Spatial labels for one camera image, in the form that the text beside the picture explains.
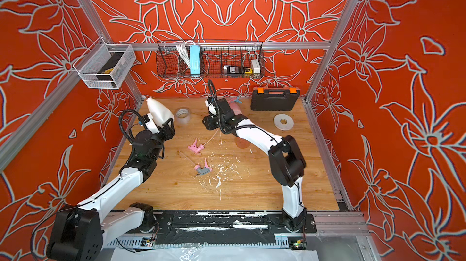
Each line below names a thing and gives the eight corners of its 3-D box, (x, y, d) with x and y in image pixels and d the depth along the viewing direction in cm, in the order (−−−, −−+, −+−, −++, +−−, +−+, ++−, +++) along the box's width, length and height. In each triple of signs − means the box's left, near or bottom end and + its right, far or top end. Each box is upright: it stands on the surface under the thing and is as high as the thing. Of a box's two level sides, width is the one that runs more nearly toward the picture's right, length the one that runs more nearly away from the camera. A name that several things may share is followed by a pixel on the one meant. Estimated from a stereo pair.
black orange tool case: (251, 114, 112) (254, 93, 98) (250, 108, 116) (253, 86, 101) (292, 114, 112) (300, 93, 98) (290, 107, 116) (298, 86, 101)
